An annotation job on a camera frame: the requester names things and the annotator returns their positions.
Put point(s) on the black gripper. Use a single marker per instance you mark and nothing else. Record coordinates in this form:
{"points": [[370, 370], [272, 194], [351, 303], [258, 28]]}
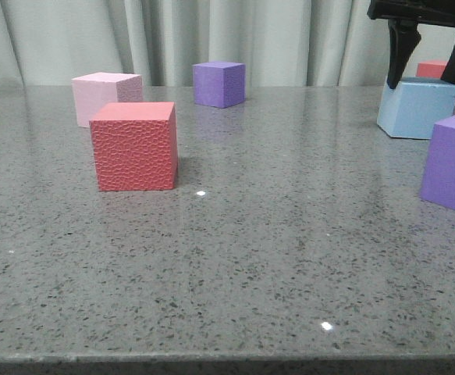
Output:
{"points": [[403, 19]]}

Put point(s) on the light blue foam cube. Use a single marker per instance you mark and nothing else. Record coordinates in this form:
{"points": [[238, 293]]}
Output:
{"points": [[412, 108]]}

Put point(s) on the far red foam cube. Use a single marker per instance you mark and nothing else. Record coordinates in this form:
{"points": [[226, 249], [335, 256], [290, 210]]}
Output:
{"points": [[431, 68]]}

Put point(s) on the near purple foam cube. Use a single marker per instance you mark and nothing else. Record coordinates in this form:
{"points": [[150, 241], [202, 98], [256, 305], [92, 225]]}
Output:
{"points": [[438, 182]]}

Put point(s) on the purple foam cube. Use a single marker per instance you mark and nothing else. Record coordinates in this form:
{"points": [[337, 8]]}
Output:
{"points": [[438, 182], [219, 84]]}

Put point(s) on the far purple foam cube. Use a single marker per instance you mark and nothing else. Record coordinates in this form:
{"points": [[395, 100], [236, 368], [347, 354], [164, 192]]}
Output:
{"points": [[219, 84]]}

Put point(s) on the textured red foam cube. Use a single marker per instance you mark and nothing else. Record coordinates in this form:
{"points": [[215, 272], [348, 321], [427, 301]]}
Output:
{"points": [[135, 146]]}

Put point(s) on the pink foam cube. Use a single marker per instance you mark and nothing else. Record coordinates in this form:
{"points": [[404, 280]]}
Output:
{"points": [[91, 92]]}

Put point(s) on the grey-green curtain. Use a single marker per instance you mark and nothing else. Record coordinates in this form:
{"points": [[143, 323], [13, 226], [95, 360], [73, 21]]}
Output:
{"points": [[282, 43]]}

